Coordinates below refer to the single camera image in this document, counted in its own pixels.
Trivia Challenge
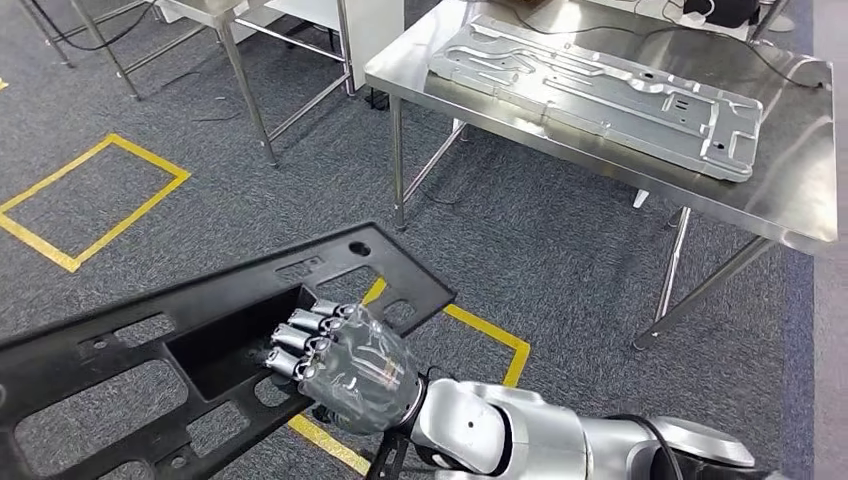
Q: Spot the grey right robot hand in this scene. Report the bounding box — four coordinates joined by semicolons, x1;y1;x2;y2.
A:
264;299;425;437

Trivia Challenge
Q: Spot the black plastic plate frame part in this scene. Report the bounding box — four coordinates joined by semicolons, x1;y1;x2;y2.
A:
0;221;458;480

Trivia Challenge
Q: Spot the stainless steel workbench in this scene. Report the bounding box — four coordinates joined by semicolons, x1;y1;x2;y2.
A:
364;0;839;352

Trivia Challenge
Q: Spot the yellow floor tape outline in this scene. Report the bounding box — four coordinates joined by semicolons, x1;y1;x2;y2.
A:
288;276;531;478

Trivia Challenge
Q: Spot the yellow floor tape square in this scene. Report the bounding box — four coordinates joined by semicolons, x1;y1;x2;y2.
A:
0;133;191;274

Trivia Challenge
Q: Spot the embossed metal fixture plate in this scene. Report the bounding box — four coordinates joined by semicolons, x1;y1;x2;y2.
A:
427;14;764;183

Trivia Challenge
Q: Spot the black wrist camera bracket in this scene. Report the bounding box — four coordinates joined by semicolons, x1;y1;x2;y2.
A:
364;429;411;480

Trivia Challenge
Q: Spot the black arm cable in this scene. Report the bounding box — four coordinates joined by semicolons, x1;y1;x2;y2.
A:
606;413;685;480

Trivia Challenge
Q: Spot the steel frame table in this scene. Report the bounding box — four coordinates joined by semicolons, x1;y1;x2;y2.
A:
16;0;356;168

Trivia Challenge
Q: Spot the black floor cable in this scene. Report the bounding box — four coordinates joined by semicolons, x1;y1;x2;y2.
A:
27;0;162;53

